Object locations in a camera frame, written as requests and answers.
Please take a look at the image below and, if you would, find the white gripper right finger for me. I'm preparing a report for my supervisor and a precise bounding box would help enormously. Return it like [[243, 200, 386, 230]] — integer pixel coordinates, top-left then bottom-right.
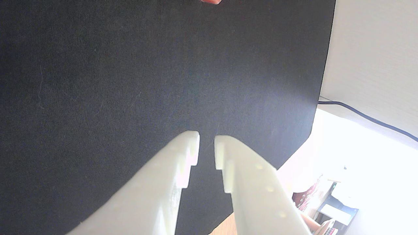
[[214, 135, 311, 235]]

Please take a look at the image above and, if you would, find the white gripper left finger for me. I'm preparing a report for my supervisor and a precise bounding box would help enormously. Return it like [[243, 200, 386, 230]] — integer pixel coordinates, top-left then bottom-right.
[[65, 131, 201, 235]]

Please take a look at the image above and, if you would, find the person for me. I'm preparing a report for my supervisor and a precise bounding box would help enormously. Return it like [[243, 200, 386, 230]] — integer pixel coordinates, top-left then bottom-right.
[[292, 176, 339, 235]]

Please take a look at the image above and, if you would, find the dark furniture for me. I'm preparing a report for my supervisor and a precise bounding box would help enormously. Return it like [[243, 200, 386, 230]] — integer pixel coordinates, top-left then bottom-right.
[[317, 195, 359, 226]]

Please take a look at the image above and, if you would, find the black cloth desk mat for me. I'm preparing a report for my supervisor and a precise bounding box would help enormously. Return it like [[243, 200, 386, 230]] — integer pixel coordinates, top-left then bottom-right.
[[0, 0, 336, 235]]

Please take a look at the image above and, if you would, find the black cable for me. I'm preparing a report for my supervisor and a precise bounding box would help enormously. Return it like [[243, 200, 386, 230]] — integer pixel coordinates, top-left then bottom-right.
[[317, 101, 418, 143]]

